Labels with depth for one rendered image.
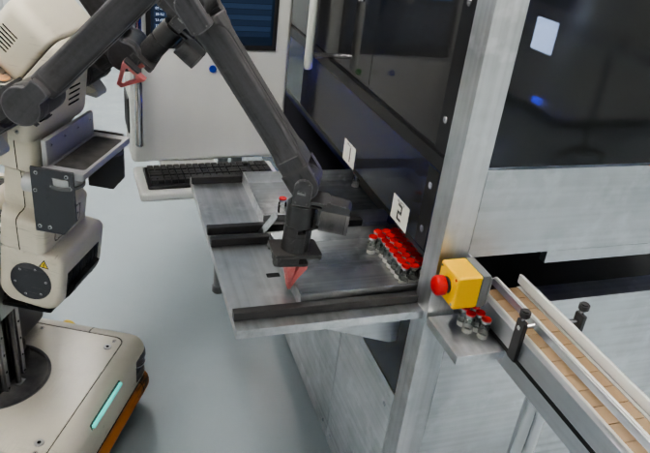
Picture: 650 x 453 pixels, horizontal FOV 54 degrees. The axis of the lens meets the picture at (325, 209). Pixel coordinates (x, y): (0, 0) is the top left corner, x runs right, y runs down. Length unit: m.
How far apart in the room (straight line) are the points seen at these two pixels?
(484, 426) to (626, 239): 0.57
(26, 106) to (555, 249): 1.10
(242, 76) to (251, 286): 0.46
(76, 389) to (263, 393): 0.69
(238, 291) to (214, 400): 1.06
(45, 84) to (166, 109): 0.83
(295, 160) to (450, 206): 0.31
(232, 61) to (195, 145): 1.01
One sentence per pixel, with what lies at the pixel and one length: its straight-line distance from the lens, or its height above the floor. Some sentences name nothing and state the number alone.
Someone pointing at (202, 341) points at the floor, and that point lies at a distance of 2.62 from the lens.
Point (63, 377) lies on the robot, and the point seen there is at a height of 0.28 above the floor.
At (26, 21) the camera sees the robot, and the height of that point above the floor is 1.35.
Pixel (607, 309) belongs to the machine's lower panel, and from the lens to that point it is 1.67.
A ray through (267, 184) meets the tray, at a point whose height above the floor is 0.88.
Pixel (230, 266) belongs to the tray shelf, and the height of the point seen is 0.88.
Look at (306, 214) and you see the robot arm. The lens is 1.24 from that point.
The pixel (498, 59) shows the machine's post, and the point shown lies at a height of 1.42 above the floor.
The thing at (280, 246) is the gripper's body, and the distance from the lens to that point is 1.30.
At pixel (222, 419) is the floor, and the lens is 2.32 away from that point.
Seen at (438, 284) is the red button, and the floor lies 1.01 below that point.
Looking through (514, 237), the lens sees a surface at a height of 1.06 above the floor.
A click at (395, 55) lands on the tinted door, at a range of 1.49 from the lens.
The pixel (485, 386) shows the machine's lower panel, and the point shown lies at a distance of 1.61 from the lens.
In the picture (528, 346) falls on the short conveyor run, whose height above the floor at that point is 0.93.
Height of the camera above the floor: 1.66
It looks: 27 degrees down
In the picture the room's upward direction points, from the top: 7 degrees clockwise
